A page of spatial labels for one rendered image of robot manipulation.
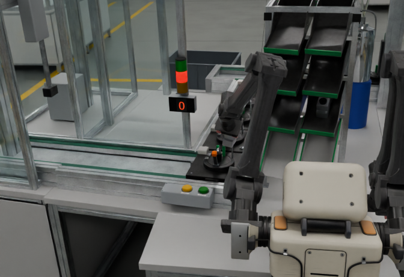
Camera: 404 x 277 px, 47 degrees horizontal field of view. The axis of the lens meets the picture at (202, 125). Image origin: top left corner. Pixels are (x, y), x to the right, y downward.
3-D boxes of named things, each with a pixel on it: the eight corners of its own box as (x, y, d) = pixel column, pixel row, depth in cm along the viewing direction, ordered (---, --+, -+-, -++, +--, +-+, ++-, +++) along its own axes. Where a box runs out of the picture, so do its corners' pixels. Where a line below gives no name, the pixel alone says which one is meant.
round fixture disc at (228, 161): (231, 173, 199) (231, 169, 199) (199, 170, 203) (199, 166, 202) (237, 158, 212) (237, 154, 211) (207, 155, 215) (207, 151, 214)
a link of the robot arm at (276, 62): (261, 51, 128) (296, 59, 129) (250, 49, 141) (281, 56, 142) (225, 203, 135) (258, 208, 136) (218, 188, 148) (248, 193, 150)
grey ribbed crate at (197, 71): (232, 92, 391) (232, 65, 381) (162, 88, 406) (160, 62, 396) (241, 76, 428) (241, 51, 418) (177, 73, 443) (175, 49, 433)
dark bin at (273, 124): (294, 134, 182) (293, 122, 177) (262, 130, 187) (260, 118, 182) (311, 85, 198) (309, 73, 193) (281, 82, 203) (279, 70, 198)
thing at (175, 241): (401, 289, 154) (402, 282, 153) (139, 269, 167) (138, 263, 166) (364, 179, 217) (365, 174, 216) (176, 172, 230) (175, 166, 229)
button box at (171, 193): (210, 209, 188) (210, 196, 185) (161, 203, 193) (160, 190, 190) (214, 199, 194) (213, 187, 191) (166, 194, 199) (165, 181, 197)
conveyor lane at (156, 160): (240, 202, 198) (240, 182, 194) (65, 182, 219) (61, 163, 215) (251, 169, 223) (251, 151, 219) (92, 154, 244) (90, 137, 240)
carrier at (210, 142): (250, 156, 217) (250, 132, 212) (201, 151, 223) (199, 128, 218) (258, 134, 238) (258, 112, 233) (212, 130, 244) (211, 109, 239)
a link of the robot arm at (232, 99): (250, 64, 136) (285, 72, 137) (252, 47, 138) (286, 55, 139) (215, 116, 175) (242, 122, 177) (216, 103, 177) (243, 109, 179)
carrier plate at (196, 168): (240, 184, 195) (240, 180, 194) (185, 178, 201) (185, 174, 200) (249, 157, 216) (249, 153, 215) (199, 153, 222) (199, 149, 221)
